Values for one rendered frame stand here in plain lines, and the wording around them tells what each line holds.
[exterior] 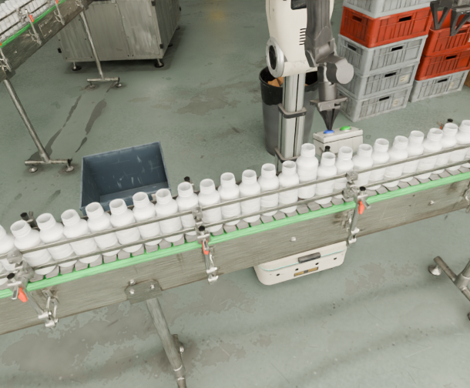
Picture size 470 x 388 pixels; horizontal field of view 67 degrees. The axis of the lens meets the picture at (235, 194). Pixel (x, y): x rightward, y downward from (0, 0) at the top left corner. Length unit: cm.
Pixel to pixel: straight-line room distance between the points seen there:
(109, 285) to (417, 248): 188
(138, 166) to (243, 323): 99
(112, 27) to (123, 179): 320
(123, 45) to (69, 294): 384
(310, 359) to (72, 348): 120
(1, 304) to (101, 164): 67
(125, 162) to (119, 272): 63
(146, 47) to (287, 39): 328
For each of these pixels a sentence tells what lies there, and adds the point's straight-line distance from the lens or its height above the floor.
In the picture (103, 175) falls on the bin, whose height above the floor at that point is 84.
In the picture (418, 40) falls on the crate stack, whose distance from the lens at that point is 354.
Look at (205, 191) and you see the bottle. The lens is 94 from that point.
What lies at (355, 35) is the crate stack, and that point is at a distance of 331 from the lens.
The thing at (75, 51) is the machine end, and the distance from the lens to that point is 492.
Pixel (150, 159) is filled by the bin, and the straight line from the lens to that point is 157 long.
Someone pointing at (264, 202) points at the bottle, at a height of 106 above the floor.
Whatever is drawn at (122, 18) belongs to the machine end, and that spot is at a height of 59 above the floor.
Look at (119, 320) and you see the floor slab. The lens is 214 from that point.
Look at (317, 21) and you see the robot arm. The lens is 108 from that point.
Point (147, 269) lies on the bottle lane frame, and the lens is 107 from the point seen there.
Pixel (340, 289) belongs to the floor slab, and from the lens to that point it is 215.
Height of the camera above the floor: 178
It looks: 43 degrees down
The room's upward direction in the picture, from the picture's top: 4 degrees counter-clockwise
